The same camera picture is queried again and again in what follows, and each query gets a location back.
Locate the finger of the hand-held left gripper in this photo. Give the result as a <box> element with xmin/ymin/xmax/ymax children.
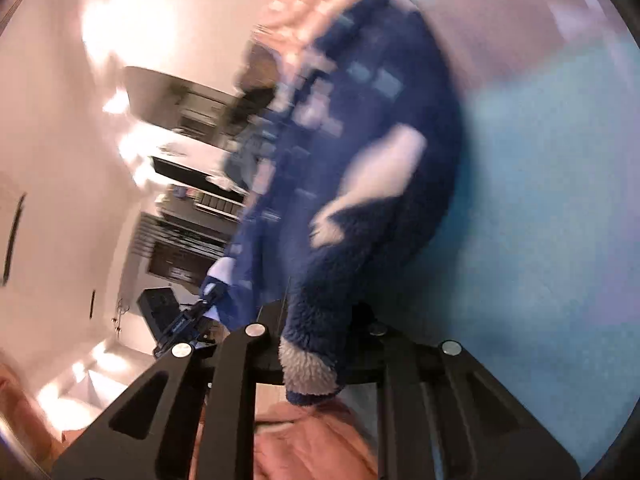
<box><xmin>192</xmin><ymin>282</ymin><xmax>227</xmax><ymax>317</ymax></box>

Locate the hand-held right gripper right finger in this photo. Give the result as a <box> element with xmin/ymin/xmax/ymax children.
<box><xmin>350</xmin><ymin>302</ymin><xmax>582</xmax><ymax>480</ymax></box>

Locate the pink quilted cloth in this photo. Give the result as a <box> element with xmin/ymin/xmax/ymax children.
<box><xmin>252</xmin><ymin>402</ymin><xmax>381</xmax><ymax>480</ymax></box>

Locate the teal grey printed bed sheet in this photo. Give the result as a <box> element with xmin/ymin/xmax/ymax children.
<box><xmin>390</xmin><ymin>0</ymin><xmax>631</xmax><ymax>461</ymax></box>

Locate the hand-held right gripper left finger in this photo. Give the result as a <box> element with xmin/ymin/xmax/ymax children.
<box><xmin>52</xmin><ymin>300</ymin><xmax>287</xmax><ymax>480</ymax></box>

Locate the blue fleece pajama top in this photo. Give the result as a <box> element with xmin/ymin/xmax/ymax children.
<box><xmin>200</xmin><ymin>0</ymin><xmax>463</xmax><ymax>406</ymax></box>

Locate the pink polka dot sheet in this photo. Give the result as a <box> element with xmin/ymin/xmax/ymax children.
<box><xmin>250</xmin><ymin>0</ymin><xmax>391</xmax><ymax>41</ymax></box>

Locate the dark clothes pile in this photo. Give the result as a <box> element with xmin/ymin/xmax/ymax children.
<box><xmin>232</xmin><ymin>45</ymin><xmax>281</xmax><ymax>126</ymax></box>

